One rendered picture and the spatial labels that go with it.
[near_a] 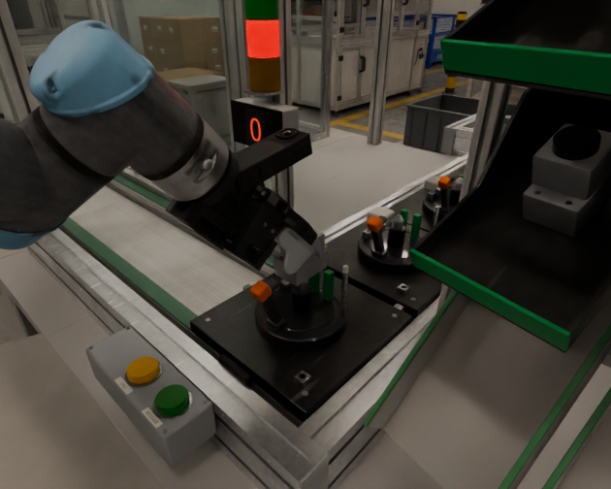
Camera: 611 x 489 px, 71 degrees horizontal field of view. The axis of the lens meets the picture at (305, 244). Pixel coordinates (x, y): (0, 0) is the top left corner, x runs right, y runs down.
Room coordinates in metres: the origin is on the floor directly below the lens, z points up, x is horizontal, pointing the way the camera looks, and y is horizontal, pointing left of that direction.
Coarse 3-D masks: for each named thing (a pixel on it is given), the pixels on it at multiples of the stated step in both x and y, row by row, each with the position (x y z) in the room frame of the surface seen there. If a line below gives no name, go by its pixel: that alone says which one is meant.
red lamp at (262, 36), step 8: (248, 24) 0.70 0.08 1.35; (256, 24) 0.69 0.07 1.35; (264, 24) 0.69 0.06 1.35; (272, 24) 0.69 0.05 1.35; (248, 32) 0.70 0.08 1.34; (256, 32) 0.69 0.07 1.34; (264, 32) 0.69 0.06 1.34; (272, 32) 0.69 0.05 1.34; (248, 40) 0.70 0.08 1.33; (256, 40) 0.69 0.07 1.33; (264, 40) 0.69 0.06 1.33; (272, 40) 0.69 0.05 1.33; (248, 48) 0.70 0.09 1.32; (256, 48) 0.69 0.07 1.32; (264, 48) 0.69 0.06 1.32; (272, 48) 0.69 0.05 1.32; (256, 56) 0.69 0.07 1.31; (264, 56) 0.69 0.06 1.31; (272, 56) 0.69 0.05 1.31
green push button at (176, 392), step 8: (176, 384) 0.37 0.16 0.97; (160, 392) 0.36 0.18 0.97; (168, 392) 0.36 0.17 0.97; (176, 392) 0.36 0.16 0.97; (184, 392) 0.36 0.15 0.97; (160, 400) 0.35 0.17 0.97; (168, 400) 0.35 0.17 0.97; (176, 400) 0.35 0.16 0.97; (184, 400) 0.35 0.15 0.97; (160, 408) 0.33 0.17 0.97; (168, 408) 0.33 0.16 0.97; (176, 408) 0.33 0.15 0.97
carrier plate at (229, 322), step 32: (352, 288) 0.57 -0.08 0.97; (192, 320) 0.49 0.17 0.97; (224, 320) 0.49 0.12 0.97; (352, 320) 0.49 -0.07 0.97; (384, 320) 0.49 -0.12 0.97; (224, 352) 0.43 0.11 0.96; (256, 352) 0.43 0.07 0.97; (288, 352) 0.43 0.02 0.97; (320, 352) 0.43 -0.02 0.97; (352, 352) 0.43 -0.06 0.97; (288, 384) 0.37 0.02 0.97; (320, 384) 0.37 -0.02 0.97
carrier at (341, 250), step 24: (336, 240) 0.73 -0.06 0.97; (360, 240) 0.70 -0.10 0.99; (384, 240) 0.70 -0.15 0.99; (408, 240) 0.70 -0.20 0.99; (336, 264) 0.65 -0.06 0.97; (360, 264) 0.65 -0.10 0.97; (384, 264) 0.62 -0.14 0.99; (408, 264) 0.62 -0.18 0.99; (360, 288) 0.59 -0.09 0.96; (384, 288) 0.57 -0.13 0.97; (432, 288) 0.57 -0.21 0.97; (408, 312) 0.52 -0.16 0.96
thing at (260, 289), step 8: (272, 280) 0.46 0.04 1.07; (256, 288) 0.44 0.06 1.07; (264, 288) 0.44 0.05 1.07; (272, 288) 0.45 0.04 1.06; (256, 296) 0.43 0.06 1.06; (264, 296) 0.43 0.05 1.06; (264, 304) 0.44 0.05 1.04; (272, 304) 0.45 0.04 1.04; (272, 312) 0.45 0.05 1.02; (272, 320) 0.46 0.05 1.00
